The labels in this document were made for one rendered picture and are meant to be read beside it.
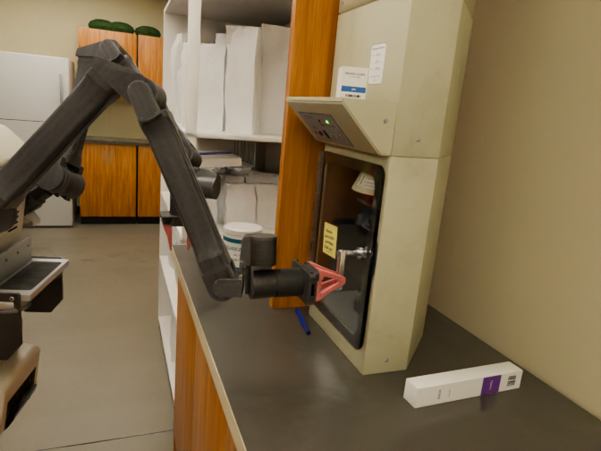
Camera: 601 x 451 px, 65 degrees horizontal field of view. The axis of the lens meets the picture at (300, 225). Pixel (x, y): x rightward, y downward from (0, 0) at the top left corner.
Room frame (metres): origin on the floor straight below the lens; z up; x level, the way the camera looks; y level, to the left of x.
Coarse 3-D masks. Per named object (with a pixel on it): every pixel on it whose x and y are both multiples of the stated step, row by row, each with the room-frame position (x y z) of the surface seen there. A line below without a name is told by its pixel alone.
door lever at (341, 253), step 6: (336, 252) 0.95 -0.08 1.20; (342, 252) 0.94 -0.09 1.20; (348, 252) 0.95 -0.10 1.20; (354, 252) 0.96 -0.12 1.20; (360, 252) 0.96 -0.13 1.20; (342, 258) 0.94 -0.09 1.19; (360, 258) 0.96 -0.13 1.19; (336, 264) 0.95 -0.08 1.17; (342, 264) 0.94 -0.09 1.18; (336, 270) 0.95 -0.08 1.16; (342, 270) 0.95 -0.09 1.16; (342, 276) 0.95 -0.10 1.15; (336, 282) 0.95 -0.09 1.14; (342, 288) 0.95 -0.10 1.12
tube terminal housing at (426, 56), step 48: (384, 0) 1.02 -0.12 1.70; (432, 0) 0.94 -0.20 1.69; (336, 48) 1.21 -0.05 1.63; (432, 48) 0.94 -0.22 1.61; (384, 96) 0.98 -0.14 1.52; (432, 96) 0.95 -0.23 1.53; (432, 144) 0.96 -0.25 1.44; (384, 192) 0.93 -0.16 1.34; (432, 192) 0.96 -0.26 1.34; (384, 240) 0.93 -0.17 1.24; (432, 240) 1.05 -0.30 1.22; (384, 288) 0.93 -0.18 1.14; (336, 336) 1.05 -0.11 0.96; (384, 336) 0.94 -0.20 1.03
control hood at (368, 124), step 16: (320, 112) 1.02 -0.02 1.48; (336, 112) 0.94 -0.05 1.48; (352, 112) 0.89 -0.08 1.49; (368, 112) 0.90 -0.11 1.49; (384, 112) 0.91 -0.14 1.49; (352, 128) 0.93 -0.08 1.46; (368, 128) 0.90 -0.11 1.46; (384, 128) 0.92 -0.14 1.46; (336, 144) 1.09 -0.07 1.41; (352, 144) 1.00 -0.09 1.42; (368, 144) 0.92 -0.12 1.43; (384, 144) 0.92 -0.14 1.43
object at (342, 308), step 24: (336, 168) 1.12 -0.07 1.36; (360, 168) 1.01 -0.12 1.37; (336, 192) 1.10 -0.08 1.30; (360, 192) 0.99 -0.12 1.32; (336, 216) 1.09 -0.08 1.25; (360, 216) 0.98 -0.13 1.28; (336, 240) 1.08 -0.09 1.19; (360, 240) 0.97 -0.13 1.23; (360, 264) 0.96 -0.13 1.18; (360, 288) 0.95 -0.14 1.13; (336, 312) 1.04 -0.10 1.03; (360, 312) 0.94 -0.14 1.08; (360, 336) 0.93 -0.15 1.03
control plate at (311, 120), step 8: (304, 112) 1.11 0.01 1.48; (304, 120) 1.16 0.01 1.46; (312, 120) 1.11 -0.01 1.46; (320, 120) 1.06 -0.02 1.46; (328, 120) 1.01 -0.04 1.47; (312, 128) 1.15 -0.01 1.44; (320, 128) 1.10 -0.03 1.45; (328, 128) 1.05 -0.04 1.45; (336, 128) 1.01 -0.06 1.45; (320, 136) 1.15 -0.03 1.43; (344, 136) 1.00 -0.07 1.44; (344, 144) 1.04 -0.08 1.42
